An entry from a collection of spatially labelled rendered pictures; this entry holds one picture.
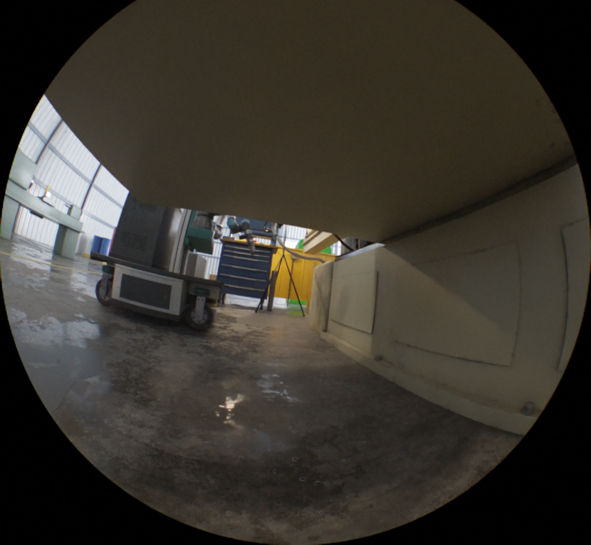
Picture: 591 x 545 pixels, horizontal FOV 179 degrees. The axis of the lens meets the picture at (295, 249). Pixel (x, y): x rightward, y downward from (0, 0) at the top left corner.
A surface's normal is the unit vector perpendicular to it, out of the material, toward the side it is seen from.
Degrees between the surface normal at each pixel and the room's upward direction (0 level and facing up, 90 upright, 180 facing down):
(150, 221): 90
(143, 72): 180
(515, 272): 90
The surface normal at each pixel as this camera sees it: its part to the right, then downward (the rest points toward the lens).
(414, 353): -0.97, -0.15
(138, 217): 0.40, -0.16
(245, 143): -0.11, 0.97
